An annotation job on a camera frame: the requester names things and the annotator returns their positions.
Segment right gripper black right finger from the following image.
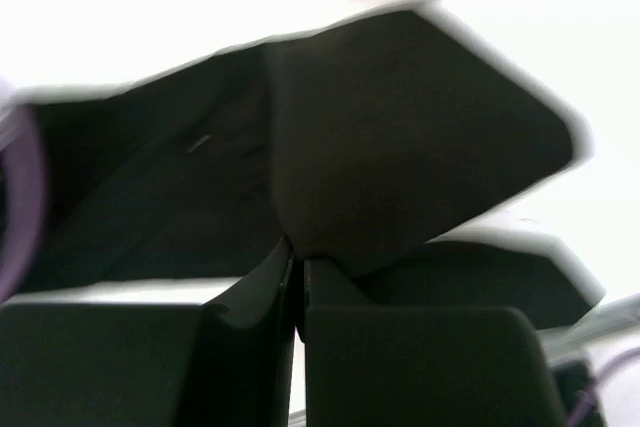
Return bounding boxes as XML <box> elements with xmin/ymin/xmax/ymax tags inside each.
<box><xmin>303</xmin><ymin>260</ymin><xmax>567</xmax><ymax>427</ymax></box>

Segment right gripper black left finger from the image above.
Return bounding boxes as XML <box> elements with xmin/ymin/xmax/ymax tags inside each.
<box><xmin>1</xmin><ymin>241</ymin><xmax>294</xmax><ymax>426</ymax></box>

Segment black trousers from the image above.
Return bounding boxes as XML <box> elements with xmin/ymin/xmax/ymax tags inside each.
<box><xmin>18</xmin><ymin>10</ymin><xmax>604</xmax><ymax>329</ymax></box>

